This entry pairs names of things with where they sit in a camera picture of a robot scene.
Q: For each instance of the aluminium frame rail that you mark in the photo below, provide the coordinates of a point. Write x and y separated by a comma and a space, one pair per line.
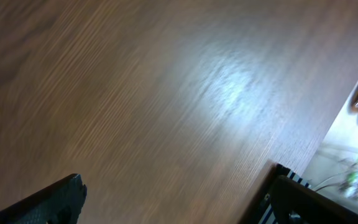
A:
277, 196

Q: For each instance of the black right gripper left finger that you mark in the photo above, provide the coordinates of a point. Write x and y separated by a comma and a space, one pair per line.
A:
59, 203

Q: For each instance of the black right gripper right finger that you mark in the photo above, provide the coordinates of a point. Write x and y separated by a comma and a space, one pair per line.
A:
314, 208

